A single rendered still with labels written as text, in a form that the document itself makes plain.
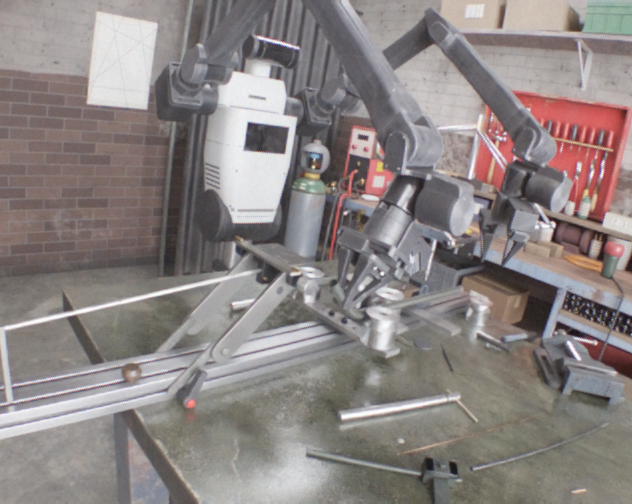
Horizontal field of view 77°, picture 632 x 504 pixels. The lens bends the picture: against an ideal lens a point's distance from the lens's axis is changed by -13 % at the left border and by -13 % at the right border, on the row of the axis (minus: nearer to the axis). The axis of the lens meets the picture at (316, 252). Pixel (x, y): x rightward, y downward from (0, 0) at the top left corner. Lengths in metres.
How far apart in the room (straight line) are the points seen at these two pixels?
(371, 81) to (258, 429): 0.49
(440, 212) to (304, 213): 2.03
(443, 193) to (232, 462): 0.41
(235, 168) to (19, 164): 2.12
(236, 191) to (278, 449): 0.86
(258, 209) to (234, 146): 0.20
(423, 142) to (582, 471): 0.47
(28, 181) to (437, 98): 2.76
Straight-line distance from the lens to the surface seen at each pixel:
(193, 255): 3.23
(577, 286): 1.97
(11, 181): 3.18
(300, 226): 2.60
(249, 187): 1.27
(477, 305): 0.96
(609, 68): 2.85
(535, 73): 2.97
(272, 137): 1.28
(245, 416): 0.55
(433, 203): 0.59
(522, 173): 0.87
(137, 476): 0.92
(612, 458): 0.70
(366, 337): 0.66
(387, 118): 0.64
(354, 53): 0.71
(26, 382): 0.56
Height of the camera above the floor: 1.22
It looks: 16 degrees down
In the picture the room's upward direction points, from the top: 10 degrees clockwise
